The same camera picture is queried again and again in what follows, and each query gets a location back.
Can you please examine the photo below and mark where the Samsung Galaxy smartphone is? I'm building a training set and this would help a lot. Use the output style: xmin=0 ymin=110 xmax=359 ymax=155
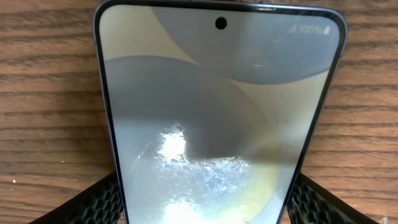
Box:
xmin=93 ymin=1 xmax=347 ymax=223

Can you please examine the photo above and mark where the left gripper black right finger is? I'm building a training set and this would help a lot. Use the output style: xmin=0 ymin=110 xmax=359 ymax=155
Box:
xmin=287 ymin=174 xmax=377 ymax=224

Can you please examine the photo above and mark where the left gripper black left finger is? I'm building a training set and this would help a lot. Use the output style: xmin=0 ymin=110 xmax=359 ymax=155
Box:
xmin=30 ymin=172 xmax=123 ymax=224

